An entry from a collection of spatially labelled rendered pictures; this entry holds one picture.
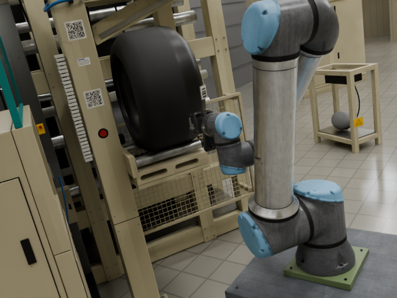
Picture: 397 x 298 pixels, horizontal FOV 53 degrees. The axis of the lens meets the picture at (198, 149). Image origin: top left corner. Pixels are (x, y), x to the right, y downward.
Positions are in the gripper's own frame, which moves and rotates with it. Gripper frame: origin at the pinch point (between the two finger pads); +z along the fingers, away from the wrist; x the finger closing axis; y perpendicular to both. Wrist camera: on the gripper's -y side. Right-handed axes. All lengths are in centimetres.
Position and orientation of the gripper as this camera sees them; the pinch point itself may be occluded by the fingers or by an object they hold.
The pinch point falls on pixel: (193, 129)
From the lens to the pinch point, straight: 166.8
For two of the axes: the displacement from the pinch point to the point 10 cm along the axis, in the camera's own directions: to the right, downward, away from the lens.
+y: -2.4, -9.6, -1.7
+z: -3.7, -0.7, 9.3
